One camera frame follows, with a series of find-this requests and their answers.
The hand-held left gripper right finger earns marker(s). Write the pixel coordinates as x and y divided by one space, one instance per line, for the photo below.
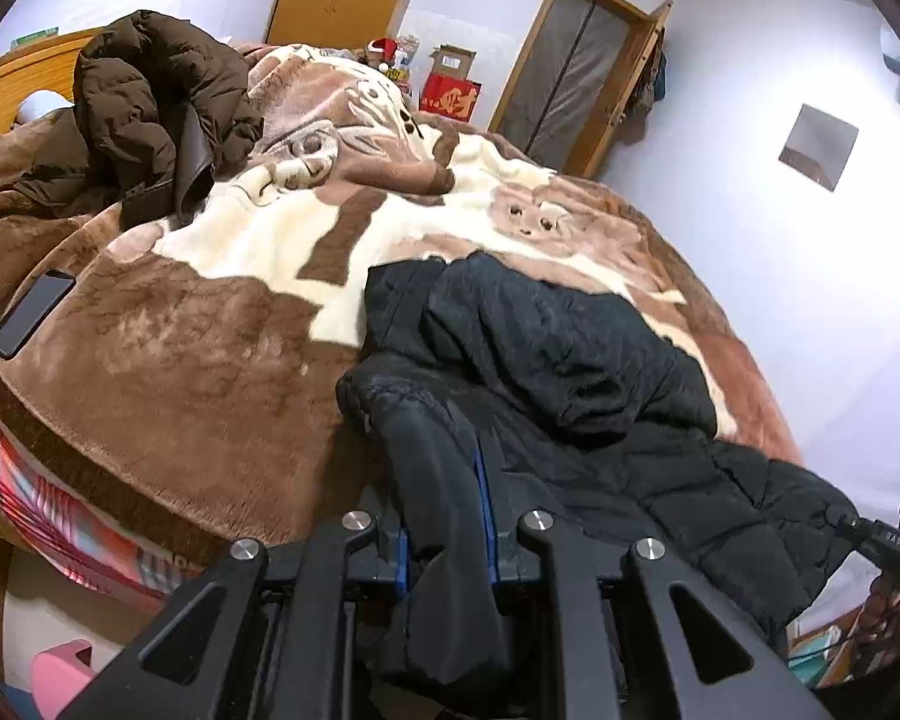
489 540

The white pillow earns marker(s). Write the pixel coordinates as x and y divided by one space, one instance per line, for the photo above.
43 106

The pink plastic stool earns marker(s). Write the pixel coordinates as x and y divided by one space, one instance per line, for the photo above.
60 671

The red santa hat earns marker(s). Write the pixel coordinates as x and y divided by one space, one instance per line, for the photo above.
381 49

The black smartphone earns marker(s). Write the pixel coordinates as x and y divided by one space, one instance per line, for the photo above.
30 313

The person's right hand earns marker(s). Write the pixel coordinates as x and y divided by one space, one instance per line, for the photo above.
891 622

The black puffer jacket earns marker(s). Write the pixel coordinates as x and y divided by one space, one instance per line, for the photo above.
570 360

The brown puffer jacket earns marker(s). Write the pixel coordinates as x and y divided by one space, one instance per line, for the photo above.
142 105

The open cardboard box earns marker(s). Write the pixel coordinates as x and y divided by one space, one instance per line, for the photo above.
452 64

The wooden headboard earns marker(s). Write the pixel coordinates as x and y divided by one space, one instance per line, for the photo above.
15 82

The wooden framed door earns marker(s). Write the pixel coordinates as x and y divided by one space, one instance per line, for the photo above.
570 75

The red plaid bed sheet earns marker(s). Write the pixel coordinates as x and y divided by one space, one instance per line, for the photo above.
60 510

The hanging bags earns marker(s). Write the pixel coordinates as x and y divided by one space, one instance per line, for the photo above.
645 86

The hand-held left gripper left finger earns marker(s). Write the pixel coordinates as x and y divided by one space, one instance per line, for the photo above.
401 562

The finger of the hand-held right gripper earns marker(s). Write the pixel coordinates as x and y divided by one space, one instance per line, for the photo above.
846 523

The brown printed plush blanket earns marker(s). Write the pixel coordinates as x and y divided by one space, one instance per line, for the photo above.
195 360

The red gift box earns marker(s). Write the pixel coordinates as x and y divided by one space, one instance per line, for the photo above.
450 97

